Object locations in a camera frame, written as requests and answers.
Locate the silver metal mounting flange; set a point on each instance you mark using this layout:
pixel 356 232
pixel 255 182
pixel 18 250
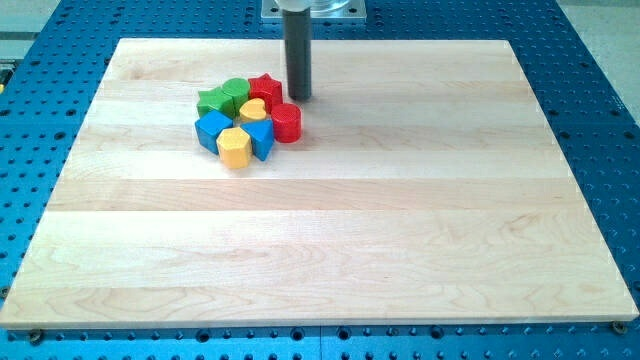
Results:
pixel 321 10

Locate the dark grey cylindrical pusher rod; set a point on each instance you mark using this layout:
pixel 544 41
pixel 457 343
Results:
pixel 297 35

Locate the yellow hexagon block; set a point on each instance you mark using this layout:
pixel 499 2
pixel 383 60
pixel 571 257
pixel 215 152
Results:
pixel 234 148

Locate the red star block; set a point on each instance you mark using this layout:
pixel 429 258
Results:
pixel 266 88

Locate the green cylinder block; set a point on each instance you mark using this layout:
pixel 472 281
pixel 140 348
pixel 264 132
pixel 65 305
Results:
pixel 238 89

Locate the red cylinder block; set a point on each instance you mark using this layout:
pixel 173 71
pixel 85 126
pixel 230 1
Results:
pixel 287 122

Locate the yellow heart block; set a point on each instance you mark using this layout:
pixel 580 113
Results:
pixel 253 110

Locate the green star block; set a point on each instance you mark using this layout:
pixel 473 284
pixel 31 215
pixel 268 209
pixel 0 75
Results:
pixel 215 99

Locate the blue triangle block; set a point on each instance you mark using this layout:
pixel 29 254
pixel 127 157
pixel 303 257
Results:
pixel 262 137

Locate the blue cube block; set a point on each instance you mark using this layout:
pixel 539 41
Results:
pixel 209 127

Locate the light wooden board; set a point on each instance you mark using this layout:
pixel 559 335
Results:
pixel 427 188

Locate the left front board screw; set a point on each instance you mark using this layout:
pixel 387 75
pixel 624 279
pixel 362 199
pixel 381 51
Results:
pixel 35 336

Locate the board screw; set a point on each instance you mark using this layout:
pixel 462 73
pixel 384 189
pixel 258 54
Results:
pixel 35 336
pixel 619 327

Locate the right front board screw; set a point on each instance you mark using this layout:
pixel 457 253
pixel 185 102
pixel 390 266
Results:
pixel 619 327

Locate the blue perforated metal base plate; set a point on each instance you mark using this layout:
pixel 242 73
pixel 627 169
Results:
pixel 580 57

